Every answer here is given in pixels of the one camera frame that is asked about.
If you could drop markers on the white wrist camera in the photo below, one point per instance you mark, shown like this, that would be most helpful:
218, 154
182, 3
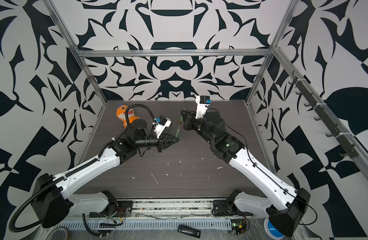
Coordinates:
203, 103
160, 125

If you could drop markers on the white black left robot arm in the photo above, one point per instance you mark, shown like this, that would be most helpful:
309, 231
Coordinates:
55, 196

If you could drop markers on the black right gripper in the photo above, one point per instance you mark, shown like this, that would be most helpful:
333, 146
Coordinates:
191, 123

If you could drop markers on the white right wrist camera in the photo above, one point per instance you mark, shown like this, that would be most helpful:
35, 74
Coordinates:
203, 103

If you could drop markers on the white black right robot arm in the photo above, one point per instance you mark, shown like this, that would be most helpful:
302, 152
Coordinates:
283, 205

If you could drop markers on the grey slotted cable duct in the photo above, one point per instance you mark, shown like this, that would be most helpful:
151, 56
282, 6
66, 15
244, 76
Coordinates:
150, 224

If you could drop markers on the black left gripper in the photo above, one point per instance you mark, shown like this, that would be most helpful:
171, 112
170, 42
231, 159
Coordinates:
163, 139

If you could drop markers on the clear tape roll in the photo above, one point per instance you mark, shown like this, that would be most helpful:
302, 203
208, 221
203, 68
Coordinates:
60, 233

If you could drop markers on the black remote device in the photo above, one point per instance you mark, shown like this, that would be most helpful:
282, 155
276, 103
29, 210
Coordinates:
189, 231

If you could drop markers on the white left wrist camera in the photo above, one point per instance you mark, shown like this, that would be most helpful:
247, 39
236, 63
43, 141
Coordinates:
160, 125

